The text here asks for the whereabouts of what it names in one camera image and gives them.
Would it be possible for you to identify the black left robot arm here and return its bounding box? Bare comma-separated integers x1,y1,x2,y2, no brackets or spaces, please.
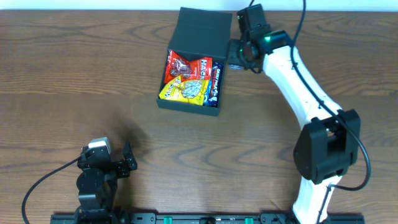
76,137,137,222

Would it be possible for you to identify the purple Dairy Milk bar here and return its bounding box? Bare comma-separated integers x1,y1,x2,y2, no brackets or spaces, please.
206,62,224,107

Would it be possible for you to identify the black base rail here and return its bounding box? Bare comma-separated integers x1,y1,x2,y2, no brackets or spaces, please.
49,212,364,224

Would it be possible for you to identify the yellow Hacks candy bag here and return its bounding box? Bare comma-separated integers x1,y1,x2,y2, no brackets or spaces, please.
159,75,209,106

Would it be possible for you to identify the red Hacks candy bag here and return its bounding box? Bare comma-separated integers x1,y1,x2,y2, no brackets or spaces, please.
164,50,213,84

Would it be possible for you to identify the blue Oreo cookie pack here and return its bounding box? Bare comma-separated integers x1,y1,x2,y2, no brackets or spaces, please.
203,80,212,106

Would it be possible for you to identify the dark green box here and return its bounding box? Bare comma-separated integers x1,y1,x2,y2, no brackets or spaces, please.
156,7,233,116

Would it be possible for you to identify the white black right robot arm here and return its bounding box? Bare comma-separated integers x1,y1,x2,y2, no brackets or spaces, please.
228,30,364,223

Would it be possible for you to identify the blue Eclipse mint box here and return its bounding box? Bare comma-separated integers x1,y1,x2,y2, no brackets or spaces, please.
229,64,244,70

